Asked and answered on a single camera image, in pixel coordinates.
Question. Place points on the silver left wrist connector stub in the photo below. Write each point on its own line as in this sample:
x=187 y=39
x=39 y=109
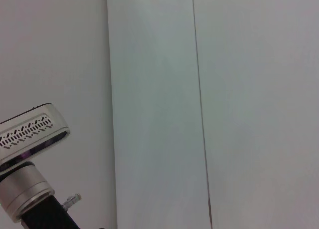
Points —
x=71 y=201

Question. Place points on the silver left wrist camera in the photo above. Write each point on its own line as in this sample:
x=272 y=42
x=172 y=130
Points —
x=30 y=129

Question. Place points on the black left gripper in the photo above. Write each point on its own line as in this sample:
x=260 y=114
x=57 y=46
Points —
x=47 y=216

